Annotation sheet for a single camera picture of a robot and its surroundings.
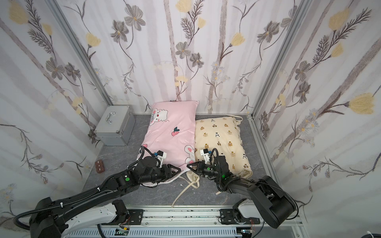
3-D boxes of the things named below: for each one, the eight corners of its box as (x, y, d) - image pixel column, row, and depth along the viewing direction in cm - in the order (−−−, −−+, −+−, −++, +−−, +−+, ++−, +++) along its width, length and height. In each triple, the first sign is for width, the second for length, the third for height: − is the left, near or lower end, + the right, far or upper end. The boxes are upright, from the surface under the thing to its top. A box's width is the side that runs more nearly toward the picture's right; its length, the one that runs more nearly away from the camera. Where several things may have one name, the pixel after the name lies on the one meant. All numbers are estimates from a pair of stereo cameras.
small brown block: (98, 174, 91) (96, 172, 89) (96, 163, 96) (94, 161, 94) (105, 171, 92) (103, 169, 90) (102, 160, 97) (100, 158, 95)
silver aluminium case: (105, 146, 104) (92, 132, 91) (117, 120, 120) (108, 105, 107) (128, 146, 104) (119, 132, 91) (137, 120, 120) (130, 105, 107)
